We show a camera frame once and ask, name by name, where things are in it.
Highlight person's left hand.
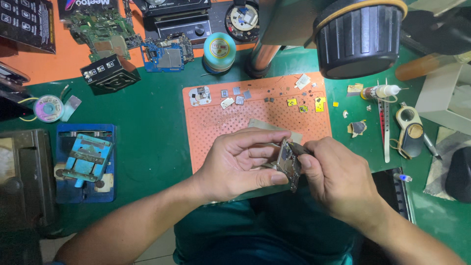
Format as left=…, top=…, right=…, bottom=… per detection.
left=196, top=128, right=293, bottom=204

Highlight person's right hand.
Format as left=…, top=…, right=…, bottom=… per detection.
left=297, top=136, right=385, bottom=224

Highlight dark metal tweezers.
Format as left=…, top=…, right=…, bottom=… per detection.
left=288, top=142, right=314, bottom=156

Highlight small phone circuit board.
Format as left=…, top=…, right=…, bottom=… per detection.
left=276, top=137, right=303, bottom=193

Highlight orange perforated silicone mat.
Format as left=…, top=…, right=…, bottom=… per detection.
left=183, top=72, right=332, bottom=174

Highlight tan and black tape scrap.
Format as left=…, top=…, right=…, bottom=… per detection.
left=347, top=120, right=368, bottom=138

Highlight grey paper sheet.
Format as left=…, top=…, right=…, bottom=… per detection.
left=248, top=118, right=304, bottom=145

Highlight white tweezers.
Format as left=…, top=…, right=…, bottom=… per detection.
left=383, top=78, right=391, bottom=163

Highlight red tweezers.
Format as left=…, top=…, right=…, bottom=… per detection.
left=377, top=79, right=385, bottom=145

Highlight green work mat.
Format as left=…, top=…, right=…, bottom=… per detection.
left=0, top=43, right=471, bottom=265

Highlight white sticker with small parts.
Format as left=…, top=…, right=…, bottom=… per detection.
left=188, top=86, right=212, bottom=107

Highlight person's teal shirt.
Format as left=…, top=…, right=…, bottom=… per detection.
left=172, top=183, right=360, bottom=265

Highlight cream folding magnifier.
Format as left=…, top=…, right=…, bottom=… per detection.
left=395, top=106, right=425, bottom=159

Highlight silver metal tool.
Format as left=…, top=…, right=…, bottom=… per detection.
left=423, top=132, right=442, bottom=160

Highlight flux syringe with white tip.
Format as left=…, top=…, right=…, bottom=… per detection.
left=360, top=84, right=402, bottom=101

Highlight grey stained cloth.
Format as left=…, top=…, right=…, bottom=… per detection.
left=423, top=127, right=471, bottom=201

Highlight white tape scrap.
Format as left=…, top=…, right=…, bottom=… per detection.
left=294, top=73, right=312, bottom=90

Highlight chrome microscope column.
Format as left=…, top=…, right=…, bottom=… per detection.
left=245, top=39, right=283, bottom=79

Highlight teal solder paste jar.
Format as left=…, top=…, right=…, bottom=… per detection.
left=202, top=32, right=237, bottom=74

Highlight black computer mouse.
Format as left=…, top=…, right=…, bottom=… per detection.
left=445, top=146, right=471, bottom=204

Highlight blue phone circuit board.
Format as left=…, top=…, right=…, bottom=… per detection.
left=141, top=33, right=195, bottom=73

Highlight white open box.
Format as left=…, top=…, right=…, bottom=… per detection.
left=415, top=62, right=471, bottom=136

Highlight microscope head with black lens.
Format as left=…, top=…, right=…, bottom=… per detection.
left=258, top=0, right=409, bottom=80

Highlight blue board holder fixture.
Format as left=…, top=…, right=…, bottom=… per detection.
left=55, top=123, right=117, bottom=204

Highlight round black parts tray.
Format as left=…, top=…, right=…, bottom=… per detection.
left=224, top=1, right=260, bottom=42

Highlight black box with icons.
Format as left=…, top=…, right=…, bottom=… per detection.
left=80, top=54, right=141, bottom=93

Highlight black station with knob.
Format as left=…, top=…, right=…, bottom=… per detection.
left=133, top=0, right=213, bottom=42

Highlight translucent tape strip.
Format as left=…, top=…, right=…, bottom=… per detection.
left=60, top=94, right=82, bottom=122

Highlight black rounded housing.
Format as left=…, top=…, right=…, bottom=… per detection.
left=400, top=7, right=471, bottom=56

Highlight large green circuit board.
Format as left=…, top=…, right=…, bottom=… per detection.
left=68, top=7, right=143, bottom=62

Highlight solder wick spool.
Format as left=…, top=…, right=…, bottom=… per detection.
left=33, top=94, right=65, bottom=123

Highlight dark metal device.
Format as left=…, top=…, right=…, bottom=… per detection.
left=0, top=128, right=56, bottom=226

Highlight plain orange mat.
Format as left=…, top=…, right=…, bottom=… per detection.
left=0, top=0, right=259, bottom=86

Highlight black carton with pink print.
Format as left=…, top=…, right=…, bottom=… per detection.
left=57, top=0, right=120, bottom=20

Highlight black device with red light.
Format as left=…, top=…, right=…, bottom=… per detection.
left=0, top=86, right=34, bottom=123

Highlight black phone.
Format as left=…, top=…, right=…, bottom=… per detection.
left=0, top=61, right=31, bottom=88

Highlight black printed packet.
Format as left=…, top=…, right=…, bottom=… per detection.
left=0, top=0, right=56, bottom=54

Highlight yellow wire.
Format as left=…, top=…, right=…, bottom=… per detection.
left=17, top=96, right=38, bottom=122

